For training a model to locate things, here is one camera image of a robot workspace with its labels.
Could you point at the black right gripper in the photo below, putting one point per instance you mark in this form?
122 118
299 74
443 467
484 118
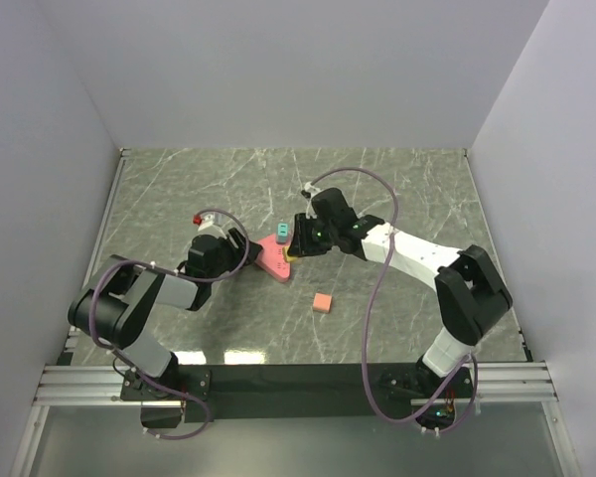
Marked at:
301 245

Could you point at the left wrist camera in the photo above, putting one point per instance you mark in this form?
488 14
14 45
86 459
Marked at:
209 224

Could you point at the pink USB charger plug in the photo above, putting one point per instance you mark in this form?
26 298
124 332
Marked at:
322 303

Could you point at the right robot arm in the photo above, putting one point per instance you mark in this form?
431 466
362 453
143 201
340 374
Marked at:
471 294

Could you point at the pink triangular power strip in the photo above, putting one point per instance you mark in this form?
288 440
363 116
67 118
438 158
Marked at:
272 260

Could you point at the black base bar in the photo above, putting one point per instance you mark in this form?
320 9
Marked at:
324 390

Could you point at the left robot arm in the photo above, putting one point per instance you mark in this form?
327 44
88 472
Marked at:
114 307

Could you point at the yellow USB charger plug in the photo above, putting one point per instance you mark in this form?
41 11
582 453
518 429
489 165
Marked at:
290 254

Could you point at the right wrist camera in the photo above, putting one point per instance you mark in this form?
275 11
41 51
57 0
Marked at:
310 191

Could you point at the teal USB charger plug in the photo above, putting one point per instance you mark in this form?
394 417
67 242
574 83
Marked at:
282 233

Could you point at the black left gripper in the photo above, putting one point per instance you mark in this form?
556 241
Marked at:
227 242

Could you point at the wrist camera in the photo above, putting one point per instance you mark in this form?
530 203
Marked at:
209 224
310 191

